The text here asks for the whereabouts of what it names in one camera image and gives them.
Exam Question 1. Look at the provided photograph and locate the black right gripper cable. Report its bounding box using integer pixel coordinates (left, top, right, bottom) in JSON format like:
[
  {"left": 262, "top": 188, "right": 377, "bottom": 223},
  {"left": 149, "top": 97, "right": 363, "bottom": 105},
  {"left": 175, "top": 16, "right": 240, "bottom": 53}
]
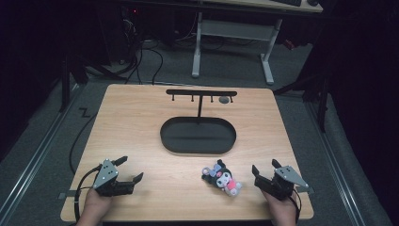
[{"left": 289, "top": 187, "right": 303, "bottom": 224}]

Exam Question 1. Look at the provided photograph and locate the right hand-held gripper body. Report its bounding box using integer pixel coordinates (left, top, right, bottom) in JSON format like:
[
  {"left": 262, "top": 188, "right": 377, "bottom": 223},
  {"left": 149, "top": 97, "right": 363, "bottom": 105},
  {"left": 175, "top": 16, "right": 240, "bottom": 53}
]
[{"left": 253, "top": 165, "right": 311, "bottom": 202}]

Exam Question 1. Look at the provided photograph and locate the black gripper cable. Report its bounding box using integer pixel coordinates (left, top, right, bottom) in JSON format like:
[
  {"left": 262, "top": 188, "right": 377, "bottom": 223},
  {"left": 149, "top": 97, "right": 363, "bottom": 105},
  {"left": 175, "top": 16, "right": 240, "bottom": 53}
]
[
  {"left": 289, "top": 187, "right": 303, "bottom": 224},
  {"left": 73, "top": 165, "right": 103, "bottom": 223}
]

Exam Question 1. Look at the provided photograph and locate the person's left hand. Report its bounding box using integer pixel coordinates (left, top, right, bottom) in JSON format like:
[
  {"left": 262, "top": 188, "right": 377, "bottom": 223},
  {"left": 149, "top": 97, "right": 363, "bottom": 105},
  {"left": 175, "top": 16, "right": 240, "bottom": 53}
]
[{"left": 75, "top": 187, "right": 113, "bottom": 226}]

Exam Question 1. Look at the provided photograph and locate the black metal stand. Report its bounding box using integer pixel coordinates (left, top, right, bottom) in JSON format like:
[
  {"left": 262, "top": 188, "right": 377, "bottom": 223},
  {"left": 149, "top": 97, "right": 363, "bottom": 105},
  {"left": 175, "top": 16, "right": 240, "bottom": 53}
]
[
  {"left": 272, "top": 73, "right": 331, "bottom": 134},
  {"left": 58, "top": 55, "right": 90, "bottom": 113}
]

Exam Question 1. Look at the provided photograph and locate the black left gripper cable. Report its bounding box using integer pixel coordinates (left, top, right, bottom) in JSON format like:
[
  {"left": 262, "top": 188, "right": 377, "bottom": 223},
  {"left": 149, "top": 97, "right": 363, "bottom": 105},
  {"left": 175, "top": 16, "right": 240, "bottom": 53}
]
[{"left": 73, "top": 165, "right": 103, "bottom": 223}]

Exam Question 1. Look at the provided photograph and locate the bundle of black cables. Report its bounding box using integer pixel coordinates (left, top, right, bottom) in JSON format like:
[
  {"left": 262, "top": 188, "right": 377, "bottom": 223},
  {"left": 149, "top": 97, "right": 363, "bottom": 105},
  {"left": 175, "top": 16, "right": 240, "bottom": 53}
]
[{"left": 123, "top": 18, "right": 165, "bottom": 87}]

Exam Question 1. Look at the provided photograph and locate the person's right hand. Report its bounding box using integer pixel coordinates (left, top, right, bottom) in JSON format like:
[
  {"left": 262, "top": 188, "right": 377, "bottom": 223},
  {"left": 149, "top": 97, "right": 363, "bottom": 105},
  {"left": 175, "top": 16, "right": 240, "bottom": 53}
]
[{"left": 261, "top": 189, "right": 298, "bottom": 226}]

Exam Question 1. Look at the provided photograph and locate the grey tape strip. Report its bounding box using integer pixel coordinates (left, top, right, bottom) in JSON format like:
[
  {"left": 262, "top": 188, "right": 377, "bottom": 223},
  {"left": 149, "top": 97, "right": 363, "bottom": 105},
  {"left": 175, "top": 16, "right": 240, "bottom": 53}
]
[{"left": 57, "top": 189, "right": 78, "bottom": 201}]

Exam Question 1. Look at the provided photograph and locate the black floor cable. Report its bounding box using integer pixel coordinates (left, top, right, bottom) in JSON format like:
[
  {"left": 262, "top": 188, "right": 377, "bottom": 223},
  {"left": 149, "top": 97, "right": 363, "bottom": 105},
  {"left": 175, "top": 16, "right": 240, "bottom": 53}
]
[{"left": 69, "top": 112, "right": 99, "bottom": 175}]

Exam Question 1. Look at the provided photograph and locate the black keyboard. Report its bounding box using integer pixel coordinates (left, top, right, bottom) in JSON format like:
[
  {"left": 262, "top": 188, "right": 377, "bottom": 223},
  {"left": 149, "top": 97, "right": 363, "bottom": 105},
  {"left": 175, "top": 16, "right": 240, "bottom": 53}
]
[{"left": 270, "top": 0, "right": 304, "bottom": 8}]

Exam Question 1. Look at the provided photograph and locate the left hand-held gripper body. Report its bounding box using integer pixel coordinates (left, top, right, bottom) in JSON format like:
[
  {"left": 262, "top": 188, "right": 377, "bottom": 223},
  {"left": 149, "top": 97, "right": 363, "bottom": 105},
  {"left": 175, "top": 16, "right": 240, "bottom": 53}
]
[{"left": 92, "top": 158, "right": 136, "bottom": 198}]

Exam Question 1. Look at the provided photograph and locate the white metal frame desk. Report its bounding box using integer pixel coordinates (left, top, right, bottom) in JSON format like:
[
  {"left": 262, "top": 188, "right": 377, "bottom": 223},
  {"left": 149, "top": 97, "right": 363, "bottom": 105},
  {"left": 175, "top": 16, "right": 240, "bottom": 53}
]
[{"left": 190, "top": 0, "right": 325, "bottom": 87}]

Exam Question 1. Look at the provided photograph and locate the black and pink plush toy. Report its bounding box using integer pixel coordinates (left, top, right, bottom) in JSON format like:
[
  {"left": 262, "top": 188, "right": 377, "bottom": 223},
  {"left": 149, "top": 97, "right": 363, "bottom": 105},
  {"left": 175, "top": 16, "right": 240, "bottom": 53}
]
[{"left": 200, "top": 158, "right": 244, "bottom": 198}]

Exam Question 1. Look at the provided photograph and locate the metal floor rail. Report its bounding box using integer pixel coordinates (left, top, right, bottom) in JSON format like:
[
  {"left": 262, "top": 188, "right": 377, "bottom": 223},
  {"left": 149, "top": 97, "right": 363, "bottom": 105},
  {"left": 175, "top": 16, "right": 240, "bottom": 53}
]
[
  {"left": 304, "top": 99, "right": 367, "bottom": 226},
  {"left": 0, "top": 84, "right": 81, "bottom": 218}
]

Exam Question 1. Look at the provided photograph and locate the black computer tower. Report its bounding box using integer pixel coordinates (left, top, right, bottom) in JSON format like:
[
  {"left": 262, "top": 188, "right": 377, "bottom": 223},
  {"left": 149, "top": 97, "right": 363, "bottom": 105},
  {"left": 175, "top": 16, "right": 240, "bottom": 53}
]
[{"left": 120, "top": 5, "right": 144, "bottom": 65}]

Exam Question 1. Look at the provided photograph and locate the black hook stand with tray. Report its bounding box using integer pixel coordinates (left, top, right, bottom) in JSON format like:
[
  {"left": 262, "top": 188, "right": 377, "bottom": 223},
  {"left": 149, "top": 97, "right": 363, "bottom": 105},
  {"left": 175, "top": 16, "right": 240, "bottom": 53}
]
[{"left": 159, "top": 89, "right": 238, "bottom": 155}]

